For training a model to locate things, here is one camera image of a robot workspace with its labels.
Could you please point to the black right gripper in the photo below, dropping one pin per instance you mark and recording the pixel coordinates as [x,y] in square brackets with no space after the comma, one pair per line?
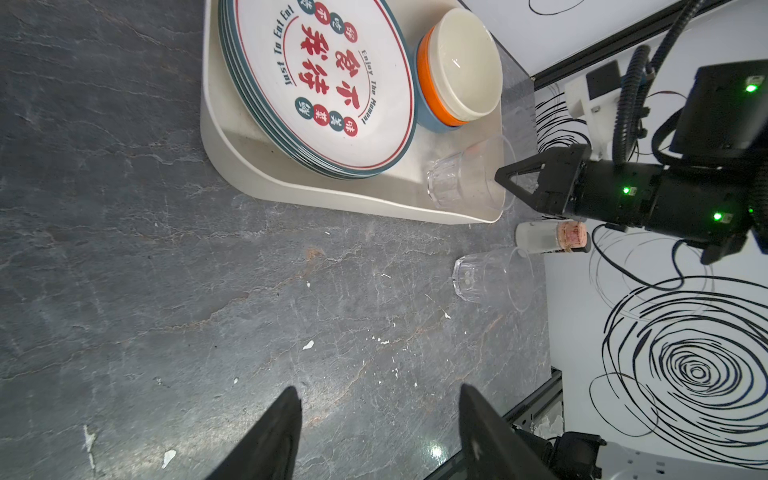
[708,186]

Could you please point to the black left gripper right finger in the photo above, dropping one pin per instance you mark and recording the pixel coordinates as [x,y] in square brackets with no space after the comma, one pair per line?
[491,448]

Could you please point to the orange bowl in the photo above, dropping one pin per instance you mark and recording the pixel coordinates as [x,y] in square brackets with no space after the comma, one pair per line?
[434,104]

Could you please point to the cream plastic bin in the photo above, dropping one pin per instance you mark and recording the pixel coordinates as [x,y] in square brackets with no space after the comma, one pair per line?
[249,160]

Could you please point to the clear plastic cup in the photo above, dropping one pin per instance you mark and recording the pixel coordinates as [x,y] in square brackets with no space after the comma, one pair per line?
[465,181]
[502,278]

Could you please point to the blue bowl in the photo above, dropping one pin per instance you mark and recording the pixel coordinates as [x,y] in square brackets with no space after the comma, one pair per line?
[426,118]

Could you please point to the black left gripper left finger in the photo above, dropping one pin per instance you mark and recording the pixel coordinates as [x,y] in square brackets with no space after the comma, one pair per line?
[269,448]

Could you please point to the pink lid glass jar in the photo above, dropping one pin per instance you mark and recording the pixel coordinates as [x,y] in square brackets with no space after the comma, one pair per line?
[542,237]

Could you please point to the green rim plate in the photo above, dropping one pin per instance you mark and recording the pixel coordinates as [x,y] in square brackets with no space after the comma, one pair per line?
[274,133]

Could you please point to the cream bowl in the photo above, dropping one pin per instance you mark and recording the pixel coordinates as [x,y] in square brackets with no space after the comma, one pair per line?
[466,65]

